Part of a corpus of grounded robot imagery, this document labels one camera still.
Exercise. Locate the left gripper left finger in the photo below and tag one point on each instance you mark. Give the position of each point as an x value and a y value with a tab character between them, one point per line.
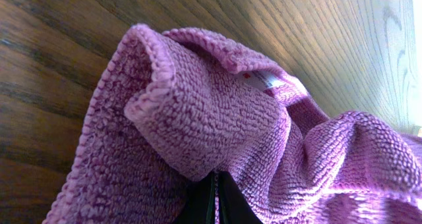
200	206

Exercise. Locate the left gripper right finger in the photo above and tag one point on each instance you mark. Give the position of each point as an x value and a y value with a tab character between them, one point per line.
233	207

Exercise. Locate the purple microfiber cloth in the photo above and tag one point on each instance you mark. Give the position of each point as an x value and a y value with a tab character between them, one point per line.
172	107

